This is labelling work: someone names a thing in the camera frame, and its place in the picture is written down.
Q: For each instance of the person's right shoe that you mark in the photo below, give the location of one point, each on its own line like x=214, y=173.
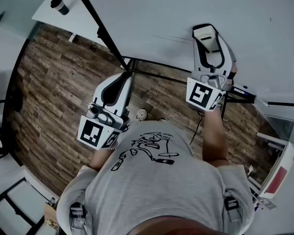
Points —
x=162, y=120

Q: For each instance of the person's right hand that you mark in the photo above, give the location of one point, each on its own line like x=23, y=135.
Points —
x=232, y=72

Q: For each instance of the brown cardboard box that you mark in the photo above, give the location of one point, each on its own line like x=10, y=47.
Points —
x=50, y=212

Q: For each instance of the person's right forearm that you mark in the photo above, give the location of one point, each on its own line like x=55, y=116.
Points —
x=214, y=136

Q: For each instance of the black framed glass panel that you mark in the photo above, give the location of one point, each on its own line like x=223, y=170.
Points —
x=14, y=204

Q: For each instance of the person's shoe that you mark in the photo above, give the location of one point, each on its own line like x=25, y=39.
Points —
x=162, y=120
x=141, y=114

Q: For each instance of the person's left forearm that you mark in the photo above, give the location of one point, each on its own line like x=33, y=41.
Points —
x=100, y=159

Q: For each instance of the grey marker tray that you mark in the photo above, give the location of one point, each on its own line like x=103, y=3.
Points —
x=259, y=103

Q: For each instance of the white shelf unit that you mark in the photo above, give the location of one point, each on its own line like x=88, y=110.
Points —
x=287, y=155

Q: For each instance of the blue capped marker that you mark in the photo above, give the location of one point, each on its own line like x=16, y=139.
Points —
x=240, y=91

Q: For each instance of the person's left shoe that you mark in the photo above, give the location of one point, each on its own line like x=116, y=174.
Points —
x=141, y=114

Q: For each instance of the white office desk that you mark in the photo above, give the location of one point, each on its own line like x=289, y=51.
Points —
x=63, y=23

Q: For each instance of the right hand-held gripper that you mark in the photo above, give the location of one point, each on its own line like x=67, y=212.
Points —
x=201, y=94

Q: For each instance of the black framed whiteboard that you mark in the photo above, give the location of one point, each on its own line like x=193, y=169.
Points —
x=161, y=8

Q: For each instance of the black travel tumbler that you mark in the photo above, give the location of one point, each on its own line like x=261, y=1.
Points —
x=60, y=6

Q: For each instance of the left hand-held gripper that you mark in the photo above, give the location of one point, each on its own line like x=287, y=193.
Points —
x=90, y=131

